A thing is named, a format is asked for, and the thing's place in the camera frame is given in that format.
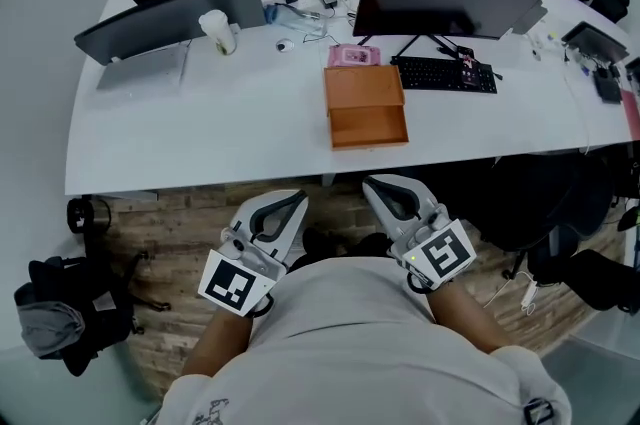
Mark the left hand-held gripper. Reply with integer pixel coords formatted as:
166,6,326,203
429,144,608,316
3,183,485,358
198,189,310,318

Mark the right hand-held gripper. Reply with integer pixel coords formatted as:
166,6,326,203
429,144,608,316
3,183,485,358
362,173,477,293

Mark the orange box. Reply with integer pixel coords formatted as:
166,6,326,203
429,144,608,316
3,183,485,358
323,64,405,117

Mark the person's left forearm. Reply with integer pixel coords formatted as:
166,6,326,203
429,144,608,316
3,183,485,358
182,307,259,377

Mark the person's right forearm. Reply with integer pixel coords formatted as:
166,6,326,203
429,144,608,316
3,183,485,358
424,280,514,354

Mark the person's black shoe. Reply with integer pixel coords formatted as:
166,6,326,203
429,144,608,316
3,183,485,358
349,232,387,260
289,227,322,265

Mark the black office chair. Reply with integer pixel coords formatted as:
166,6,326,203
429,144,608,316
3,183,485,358
464,152,616,282
529,247,640,314
13,252,174,377

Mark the person's white t-shirt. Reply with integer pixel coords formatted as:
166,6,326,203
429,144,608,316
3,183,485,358
157,257,571,425

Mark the black smartphone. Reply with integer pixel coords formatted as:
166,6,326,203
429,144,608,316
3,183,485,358
457,46,482,89

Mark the pink wet wipes pack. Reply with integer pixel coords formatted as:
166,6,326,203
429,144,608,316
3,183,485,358
327,42,384,69

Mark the small metal waste bin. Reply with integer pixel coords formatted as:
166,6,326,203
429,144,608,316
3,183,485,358
66,195,112,235

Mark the white lidded paper cup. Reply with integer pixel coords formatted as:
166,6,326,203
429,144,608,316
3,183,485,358
198,9,238,57

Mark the white power strip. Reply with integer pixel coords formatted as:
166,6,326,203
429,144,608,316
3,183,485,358
529,30,559,62

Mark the short grey desk divider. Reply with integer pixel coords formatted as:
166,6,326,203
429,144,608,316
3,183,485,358
509,0,549,37

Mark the dark left monitor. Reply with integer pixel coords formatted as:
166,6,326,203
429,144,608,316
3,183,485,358
73,0,268,67

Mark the small black keyboard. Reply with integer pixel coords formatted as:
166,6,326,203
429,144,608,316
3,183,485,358
593,67,622,104

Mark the grey cloth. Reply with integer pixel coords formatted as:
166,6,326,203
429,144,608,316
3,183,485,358
13,300,86,361

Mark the red folder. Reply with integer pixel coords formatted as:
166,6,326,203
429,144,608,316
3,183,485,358
619,87,640,139

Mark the small black monitor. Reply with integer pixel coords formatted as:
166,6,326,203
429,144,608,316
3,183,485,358
560,20,630,64

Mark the white charger cable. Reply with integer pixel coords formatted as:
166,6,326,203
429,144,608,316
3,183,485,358
484,270,539,317

